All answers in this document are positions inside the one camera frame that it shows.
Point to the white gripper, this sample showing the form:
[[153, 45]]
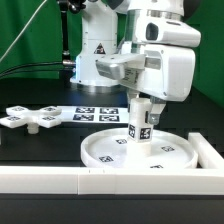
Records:
[[156, 58]]

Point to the white round table top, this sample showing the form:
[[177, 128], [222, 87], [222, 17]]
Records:
[[113, 148]]

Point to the white cross table base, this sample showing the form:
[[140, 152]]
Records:
[[18, 116]]

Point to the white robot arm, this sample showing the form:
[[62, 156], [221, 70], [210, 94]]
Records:
[[103, 34]]

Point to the white marker sheet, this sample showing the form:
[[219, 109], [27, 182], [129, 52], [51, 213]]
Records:
[[84, 114]]

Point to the white obstacle fence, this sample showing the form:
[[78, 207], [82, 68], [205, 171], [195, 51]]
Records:
[[208, 179]]

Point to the black camera stand pole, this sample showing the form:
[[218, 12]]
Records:
[[65, 6]]

